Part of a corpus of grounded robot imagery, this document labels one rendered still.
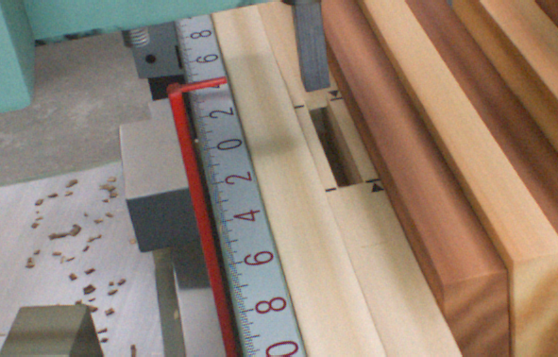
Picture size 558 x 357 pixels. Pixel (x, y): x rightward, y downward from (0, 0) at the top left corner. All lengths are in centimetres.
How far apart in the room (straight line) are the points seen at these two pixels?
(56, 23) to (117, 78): 210
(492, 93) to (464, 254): 9
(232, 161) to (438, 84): 7
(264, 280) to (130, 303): 25
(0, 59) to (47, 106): 210
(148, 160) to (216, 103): 18
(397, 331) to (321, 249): 3
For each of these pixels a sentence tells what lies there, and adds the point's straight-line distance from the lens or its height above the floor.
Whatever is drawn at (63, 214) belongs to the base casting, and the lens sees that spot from 61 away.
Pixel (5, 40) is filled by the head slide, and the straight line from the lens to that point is 29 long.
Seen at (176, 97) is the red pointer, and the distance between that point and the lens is 37.
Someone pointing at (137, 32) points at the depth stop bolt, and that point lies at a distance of 41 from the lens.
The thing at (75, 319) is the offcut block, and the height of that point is 84.
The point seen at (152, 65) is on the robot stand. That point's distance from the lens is 95.
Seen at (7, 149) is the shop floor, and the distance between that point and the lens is 227.
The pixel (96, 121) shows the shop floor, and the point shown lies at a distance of 228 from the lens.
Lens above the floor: 114
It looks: 35 degrees down
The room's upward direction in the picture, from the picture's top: 9 degrees counter-clockwise
